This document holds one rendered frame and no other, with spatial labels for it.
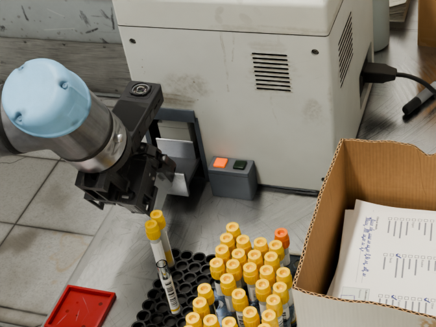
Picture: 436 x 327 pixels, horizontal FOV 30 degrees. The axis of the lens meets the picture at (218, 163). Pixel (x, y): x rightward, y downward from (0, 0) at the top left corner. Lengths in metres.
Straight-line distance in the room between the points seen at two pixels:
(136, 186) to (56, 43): 1.95
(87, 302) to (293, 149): 0.33
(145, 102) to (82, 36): 1.84
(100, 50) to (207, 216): 1.76
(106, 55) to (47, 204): 0.57
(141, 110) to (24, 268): 1.47
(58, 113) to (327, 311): 0.33
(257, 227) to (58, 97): 0.40
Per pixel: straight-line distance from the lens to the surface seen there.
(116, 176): 0.95
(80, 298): 1.06
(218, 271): 0.89
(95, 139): 0.86
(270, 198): 1.13
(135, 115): 0.98
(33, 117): 0.80
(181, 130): 1.13
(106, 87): 2.92
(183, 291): 1.01
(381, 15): 1.36
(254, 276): 0.88
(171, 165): 1.02
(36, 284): 2.35
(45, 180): 2.68
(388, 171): 1.00
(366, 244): 0.97
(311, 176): 1.10
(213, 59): 1.03
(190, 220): 1.12
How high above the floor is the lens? 1.64
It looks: 40 degrees down
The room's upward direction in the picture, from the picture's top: 11 degrees counter-clockwise
